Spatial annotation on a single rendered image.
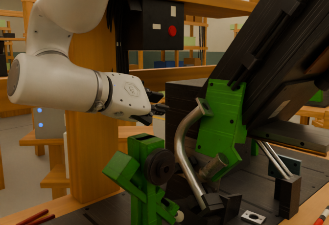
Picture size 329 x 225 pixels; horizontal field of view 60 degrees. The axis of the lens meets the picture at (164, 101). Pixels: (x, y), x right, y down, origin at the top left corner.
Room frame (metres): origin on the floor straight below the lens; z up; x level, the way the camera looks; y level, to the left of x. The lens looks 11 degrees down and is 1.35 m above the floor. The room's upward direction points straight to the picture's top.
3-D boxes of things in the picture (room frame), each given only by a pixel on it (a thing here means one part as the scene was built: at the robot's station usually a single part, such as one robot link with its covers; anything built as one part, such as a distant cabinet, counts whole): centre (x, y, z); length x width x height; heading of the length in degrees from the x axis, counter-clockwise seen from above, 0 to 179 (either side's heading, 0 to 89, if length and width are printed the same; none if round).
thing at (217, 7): (1.05, -0.01, 1.52); 0.90 x 0.25 x 0.04; 132
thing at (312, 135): (0.84, -0.31, 1.11); 0.39 x 0.16 x 0.03; 42
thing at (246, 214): (0.70, -0.24, 0.90); 0.06 x 0.04 x 0.01; 51
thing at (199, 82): (1.04, -0.17, 1.07); 0.30 x 0.18 x 0.34; 132
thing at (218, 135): (0.76, -0.17, 1.17); 0.13 x 0.12 x 0.20; 132
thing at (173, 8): (0.94, 0.04, 1.42); 0.17 x 0.12 x 0.15; 132
